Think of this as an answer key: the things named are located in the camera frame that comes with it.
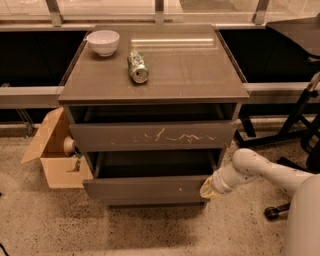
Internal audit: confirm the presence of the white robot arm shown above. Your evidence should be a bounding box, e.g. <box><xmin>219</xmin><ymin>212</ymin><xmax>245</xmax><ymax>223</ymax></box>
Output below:
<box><xmin>200</xmin><ymin>148</ymin><xmax>320</xmax><ymax>256</ymax></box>

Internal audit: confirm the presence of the grey scratched top drawer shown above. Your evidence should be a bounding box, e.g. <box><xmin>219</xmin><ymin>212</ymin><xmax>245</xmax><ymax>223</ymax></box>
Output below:
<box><xmin>70</xmin><ymin>122</ymin><xmax>235</xmax><ymax>152</ymax></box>

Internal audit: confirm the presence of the grey drawer cabinet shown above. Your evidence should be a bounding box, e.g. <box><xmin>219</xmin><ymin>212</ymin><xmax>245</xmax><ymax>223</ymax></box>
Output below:
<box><xmin>58</xmin><ymin>23</ymin><xmax>250</xmax><ymax>209</ymax></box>

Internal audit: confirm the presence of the black office chair base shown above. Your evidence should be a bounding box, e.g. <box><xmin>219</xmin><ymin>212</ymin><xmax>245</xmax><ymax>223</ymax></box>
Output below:
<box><xmin>257</xmin><ymin>118</ymin><xmax>308</xmax><ymax>221</ymax></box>

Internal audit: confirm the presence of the green soda can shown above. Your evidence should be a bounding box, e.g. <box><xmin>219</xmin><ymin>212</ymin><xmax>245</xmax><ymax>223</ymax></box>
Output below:
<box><xmin>127</xmin><ymin>51</ymin><xmax>149</xmax><ymax>84</ymax></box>

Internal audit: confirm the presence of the open cardboard box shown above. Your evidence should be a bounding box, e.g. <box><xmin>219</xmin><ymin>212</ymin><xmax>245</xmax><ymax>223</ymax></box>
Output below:
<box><xmin>21</xmin><ymin>107</ymin><xmax>93</xmax><ymax>189</ymax></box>

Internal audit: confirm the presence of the white round object in box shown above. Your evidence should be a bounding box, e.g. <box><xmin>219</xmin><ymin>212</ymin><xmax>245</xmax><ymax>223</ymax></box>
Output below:
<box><xmin>63</xmin><ymin>136</ymin><xmax>75</xmax><ymax>157</ymax></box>

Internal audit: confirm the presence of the white bowl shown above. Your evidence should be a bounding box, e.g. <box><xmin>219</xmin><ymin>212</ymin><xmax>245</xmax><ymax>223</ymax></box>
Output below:
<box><xmin>86</xmin><ymin>30</ymin><xmax>120</xmax><ymax>57</ymax></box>

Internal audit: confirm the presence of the metal window rail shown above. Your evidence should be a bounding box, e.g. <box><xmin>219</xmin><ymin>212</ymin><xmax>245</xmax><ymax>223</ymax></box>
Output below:
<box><xmin>0</xmin><ymin>86</ymin><xmax>63</xmax><ymax>109</ymax></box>

